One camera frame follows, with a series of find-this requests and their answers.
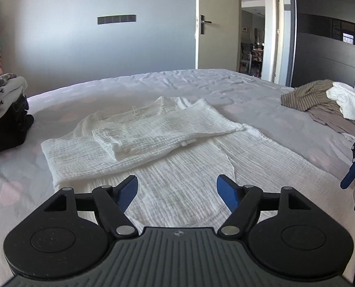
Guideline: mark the grey wall switch panel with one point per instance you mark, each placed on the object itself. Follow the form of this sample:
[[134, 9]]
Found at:
[[116, 19]]

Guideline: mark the striped brown cloth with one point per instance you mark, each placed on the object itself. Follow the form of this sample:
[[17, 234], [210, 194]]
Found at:
[[303, 95]]

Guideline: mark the dark wardrobe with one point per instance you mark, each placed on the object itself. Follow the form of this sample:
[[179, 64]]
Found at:
[[321, 50]]

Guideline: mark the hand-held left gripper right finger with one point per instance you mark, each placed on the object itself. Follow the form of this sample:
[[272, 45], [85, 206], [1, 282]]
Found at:
[[228, 192]]

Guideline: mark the white muslin garment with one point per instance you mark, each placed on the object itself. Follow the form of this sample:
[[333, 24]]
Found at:
[[171, 134]]

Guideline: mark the bed with pink-dotted sheet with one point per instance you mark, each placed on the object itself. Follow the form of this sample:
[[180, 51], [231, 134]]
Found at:
[[135, 83]]

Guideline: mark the crumpled white cloth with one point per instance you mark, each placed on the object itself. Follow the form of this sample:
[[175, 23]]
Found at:
[[348, 100]]

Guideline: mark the beige cloth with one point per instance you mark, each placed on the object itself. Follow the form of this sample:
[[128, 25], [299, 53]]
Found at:
[[327, 116]]

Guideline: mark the folded black garment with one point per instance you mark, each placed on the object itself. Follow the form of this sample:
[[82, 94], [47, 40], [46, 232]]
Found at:
[[7, 128]]

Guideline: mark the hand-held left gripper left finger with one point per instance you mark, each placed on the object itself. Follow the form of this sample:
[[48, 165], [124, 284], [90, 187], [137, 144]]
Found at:
[[128, 192]]

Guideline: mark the beige door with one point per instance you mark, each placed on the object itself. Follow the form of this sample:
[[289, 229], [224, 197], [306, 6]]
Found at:
[[219, 21]]

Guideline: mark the folded light grey garment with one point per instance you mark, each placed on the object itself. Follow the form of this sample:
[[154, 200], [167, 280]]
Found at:
[[4, 97]]

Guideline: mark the dark chair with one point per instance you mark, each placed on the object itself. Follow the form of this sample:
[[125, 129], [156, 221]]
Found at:
[[246, 57]]

